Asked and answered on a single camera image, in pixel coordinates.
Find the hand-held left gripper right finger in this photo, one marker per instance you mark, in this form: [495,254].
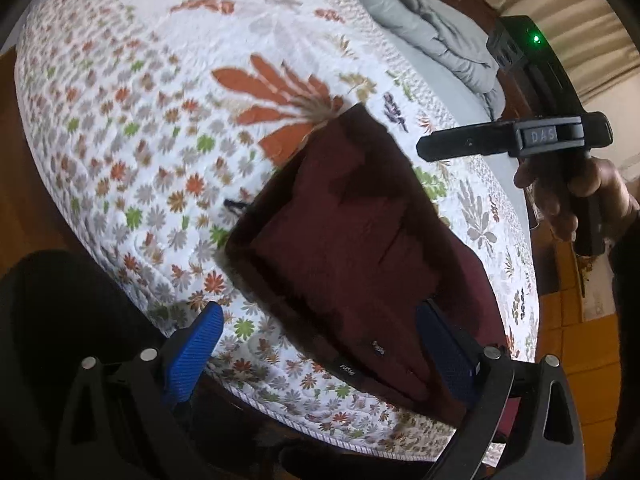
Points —
[445,355]

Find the maroon pants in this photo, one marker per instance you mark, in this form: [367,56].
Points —
[350,240]

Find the floral quilted bedspread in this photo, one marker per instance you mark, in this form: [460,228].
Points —
[150,110]

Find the person's dark trousers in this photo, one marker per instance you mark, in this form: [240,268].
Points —
[65,320]

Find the beige window curtain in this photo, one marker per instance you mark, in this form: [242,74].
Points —
[590,20]

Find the grey-blue duvet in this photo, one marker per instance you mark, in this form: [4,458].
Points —
[425,35]

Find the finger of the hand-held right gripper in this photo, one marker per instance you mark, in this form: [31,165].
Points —
[465,141]

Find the person's right hand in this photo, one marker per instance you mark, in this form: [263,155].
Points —
[600,190]

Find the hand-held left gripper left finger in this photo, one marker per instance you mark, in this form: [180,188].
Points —
[195,355]

